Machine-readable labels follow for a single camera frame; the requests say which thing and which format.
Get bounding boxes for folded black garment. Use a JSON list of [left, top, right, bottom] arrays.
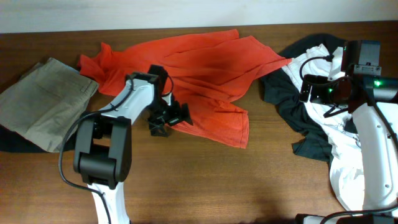
[[1, 126, 46, 153]]

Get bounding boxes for red orange t-shirt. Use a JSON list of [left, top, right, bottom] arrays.
[[78, 29, 291, 149]]

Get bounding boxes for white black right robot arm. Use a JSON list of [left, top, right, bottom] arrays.
[[296, 75, 397, 223]]

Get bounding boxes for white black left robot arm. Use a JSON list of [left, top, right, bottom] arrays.
[[73, 65, 193, 223]]

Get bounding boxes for folded khaki trousers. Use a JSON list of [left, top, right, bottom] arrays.
[[1, 58, 99, 152]]

